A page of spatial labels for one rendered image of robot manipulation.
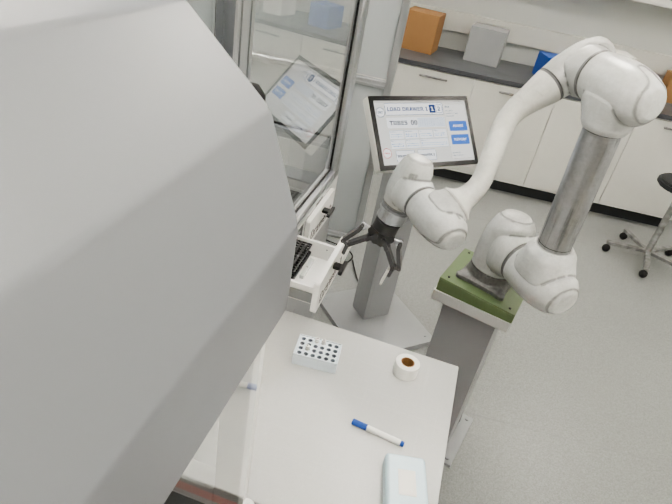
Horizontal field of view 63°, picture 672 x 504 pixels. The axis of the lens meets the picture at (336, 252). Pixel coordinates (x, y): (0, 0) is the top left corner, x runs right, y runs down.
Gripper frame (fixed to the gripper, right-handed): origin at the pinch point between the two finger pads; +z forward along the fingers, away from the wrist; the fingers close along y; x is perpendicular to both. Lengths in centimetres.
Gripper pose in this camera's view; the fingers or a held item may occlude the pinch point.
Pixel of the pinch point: (362, 270)
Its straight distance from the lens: 171.0
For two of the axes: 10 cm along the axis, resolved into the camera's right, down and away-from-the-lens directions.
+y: -8.9, -4.5, 0.4
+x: -2.8, 4.9, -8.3
